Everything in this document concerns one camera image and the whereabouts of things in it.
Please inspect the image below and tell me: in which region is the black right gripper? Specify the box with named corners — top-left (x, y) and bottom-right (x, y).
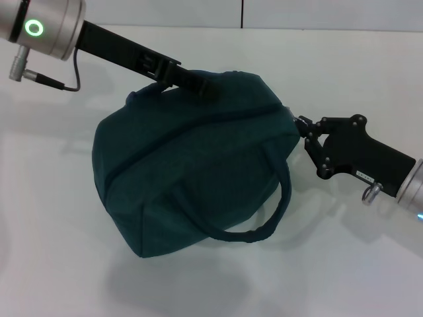
top-left (295, 114), bottom-right (418, 201)

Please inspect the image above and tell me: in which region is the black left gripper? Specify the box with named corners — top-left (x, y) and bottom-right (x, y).
top-left (74, 20), bottom-right (221, 102)

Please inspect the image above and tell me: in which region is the dark teal lunch bag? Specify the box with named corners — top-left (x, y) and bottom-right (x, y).
top-left (92, 69), bottom-right (307, 260)

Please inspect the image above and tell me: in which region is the grey right arm cable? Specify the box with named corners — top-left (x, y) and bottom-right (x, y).
top-left (361, 182), bottom-right (385, 206)

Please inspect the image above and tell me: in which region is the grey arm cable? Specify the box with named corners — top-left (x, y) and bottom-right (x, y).
top-left (7, 45), bottom-right (83, 92)
top-left (361, 182), bottom-right (385, 206)

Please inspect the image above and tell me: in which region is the grey left arm cable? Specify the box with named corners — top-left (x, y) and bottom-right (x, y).
top-left (7, 45), bottom-right (83, 92)

